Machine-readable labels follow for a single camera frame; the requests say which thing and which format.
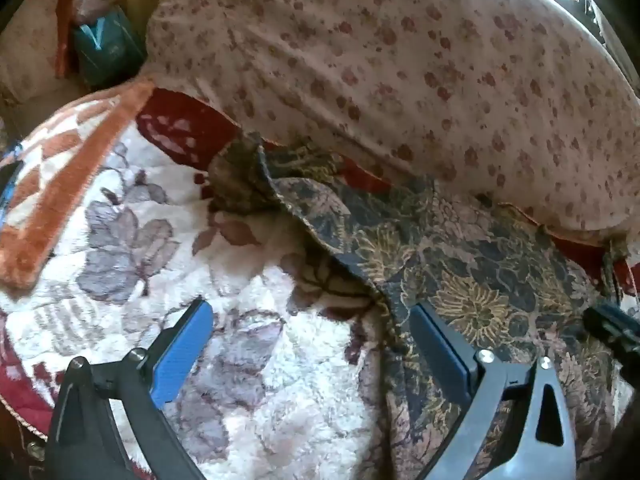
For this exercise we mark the dark floral patterned garment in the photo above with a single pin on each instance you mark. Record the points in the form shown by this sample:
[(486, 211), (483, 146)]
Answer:
[(499, 282)]

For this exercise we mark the orange and white towel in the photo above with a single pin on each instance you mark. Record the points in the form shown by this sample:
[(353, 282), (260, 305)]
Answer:
[(24, 250)]

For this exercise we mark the pink floral pillow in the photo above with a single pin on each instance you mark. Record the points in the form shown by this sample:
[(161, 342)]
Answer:
[(509, 98)]

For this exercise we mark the black gripper tip at right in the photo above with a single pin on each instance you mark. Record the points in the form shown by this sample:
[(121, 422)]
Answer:
[(615, 329)]

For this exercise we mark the white floral fleece blanket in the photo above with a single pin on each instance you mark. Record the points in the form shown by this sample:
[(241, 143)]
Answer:
[(288, 385)]

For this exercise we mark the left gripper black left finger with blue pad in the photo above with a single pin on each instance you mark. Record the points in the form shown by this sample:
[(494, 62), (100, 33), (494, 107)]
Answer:
[(84, 441)]

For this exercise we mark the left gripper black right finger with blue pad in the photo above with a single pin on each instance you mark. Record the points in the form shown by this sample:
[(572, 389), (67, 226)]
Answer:
[(524, 402)]

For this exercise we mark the teal box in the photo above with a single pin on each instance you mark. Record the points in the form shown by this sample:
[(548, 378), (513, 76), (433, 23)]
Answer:
[(109, 51)]

